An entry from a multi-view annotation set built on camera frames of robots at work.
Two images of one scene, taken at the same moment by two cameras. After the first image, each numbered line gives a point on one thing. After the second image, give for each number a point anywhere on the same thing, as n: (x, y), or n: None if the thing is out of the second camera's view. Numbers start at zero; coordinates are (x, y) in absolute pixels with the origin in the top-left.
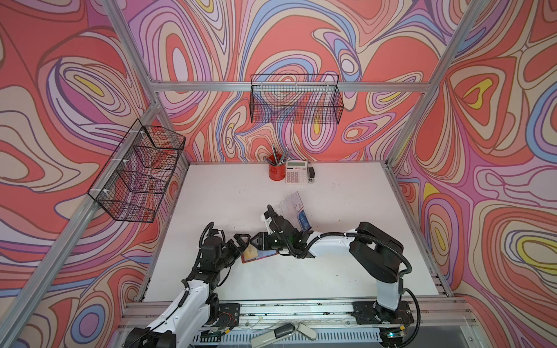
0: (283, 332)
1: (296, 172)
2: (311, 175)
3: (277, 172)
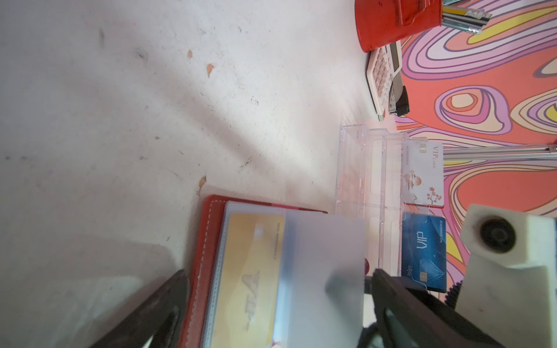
0: None
1: (384, 64)
2: (398, 100)
3: (381, 22)
